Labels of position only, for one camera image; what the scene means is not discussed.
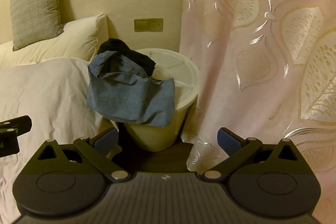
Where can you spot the pink floral curtain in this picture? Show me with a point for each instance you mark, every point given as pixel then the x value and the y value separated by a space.
pixel 249 56

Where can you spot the beige wall socket plate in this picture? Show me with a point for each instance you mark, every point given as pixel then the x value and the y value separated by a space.
pixel 148 25

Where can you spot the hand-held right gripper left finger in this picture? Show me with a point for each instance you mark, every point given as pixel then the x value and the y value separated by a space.
pixel 106 142

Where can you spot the white plastic laundry bin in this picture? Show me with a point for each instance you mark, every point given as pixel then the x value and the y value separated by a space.
pixel 168 66

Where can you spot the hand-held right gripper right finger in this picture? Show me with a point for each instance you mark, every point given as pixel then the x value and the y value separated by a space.
pixel 229 144

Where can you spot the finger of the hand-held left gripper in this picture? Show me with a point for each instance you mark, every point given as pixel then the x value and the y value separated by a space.
pixel 18 124

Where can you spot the grey textured cushion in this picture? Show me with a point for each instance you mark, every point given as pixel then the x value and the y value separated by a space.
pixel 35 8

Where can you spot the black garment with white print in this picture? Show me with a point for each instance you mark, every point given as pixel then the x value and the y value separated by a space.
pixel 123 49

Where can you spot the blue denim garment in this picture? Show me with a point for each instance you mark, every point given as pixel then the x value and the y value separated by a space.
pixel 126 98

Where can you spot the white pillow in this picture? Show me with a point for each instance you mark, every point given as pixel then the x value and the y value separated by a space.
pixel 65 40

